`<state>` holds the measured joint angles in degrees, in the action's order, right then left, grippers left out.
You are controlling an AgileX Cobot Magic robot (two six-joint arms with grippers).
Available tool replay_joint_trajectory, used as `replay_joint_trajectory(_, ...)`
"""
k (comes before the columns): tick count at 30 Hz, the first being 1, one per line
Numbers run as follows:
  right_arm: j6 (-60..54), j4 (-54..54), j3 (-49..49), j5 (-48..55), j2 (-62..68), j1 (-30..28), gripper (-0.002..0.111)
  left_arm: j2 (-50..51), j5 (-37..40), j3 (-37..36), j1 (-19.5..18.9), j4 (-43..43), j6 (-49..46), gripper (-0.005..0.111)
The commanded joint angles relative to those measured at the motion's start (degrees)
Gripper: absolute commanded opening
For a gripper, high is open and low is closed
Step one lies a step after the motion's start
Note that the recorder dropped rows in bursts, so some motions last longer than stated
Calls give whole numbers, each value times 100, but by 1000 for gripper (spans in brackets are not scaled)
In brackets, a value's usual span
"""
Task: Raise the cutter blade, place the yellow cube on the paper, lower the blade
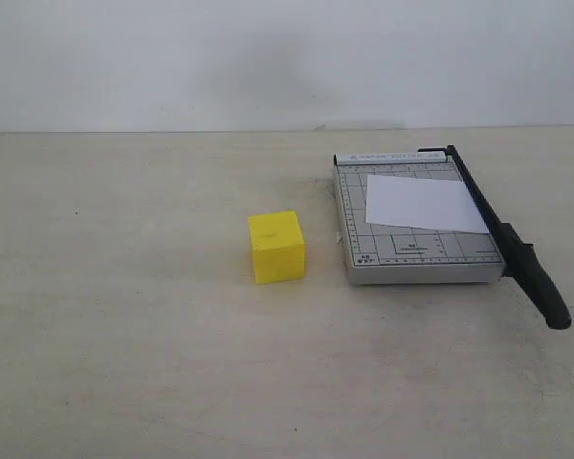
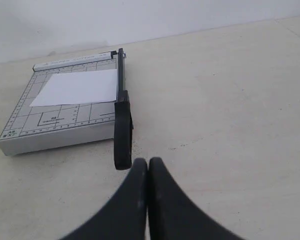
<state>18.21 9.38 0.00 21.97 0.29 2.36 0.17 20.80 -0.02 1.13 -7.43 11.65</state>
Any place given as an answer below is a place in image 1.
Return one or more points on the yellow foam cube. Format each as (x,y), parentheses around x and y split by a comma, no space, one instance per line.
(278,247)

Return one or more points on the white paper sheet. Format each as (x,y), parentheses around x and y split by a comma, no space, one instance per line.
(422,203)

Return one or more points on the black cutter blade arm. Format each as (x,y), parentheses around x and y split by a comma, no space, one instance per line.
(521,262)

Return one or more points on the grey paper cutter base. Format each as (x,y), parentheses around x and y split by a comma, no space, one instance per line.
(381,255)

